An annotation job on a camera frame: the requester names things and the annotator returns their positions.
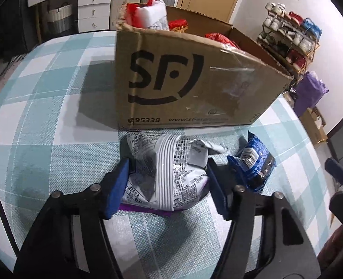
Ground purple snack bag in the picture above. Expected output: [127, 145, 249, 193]
[120, 131, 228, 217]

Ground teal plaid tablecloth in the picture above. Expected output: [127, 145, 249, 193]
[0, 30, 343, 279]

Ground small cardboard box on floor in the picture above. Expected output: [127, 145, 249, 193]
[299, 106, 329, 144]

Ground white drawer dresser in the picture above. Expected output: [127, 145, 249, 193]
[28, 0, 113, 32]

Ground rows of shoes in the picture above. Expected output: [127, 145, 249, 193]
[258, 2, 323, 73]

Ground wooden shoe rack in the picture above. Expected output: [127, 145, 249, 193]
[257, 2, 320, 79]

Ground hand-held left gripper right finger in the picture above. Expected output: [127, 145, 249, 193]
[206, 157, 320, 279]

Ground noodle stick snack bag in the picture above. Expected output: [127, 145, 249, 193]
[124, 0, 170, 31]

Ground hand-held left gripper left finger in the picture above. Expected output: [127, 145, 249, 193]
[13, 157, 130, 279]

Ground printed cardboard box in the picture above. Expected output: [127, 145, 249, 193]
[115, 1, 294, 131]

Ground woven laundry basket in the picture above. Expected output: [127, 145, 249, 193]
[45, 2, 74, 32]

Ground dark blue snack packet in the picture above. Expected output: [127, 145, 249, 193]
[226, 131, 277, 193]

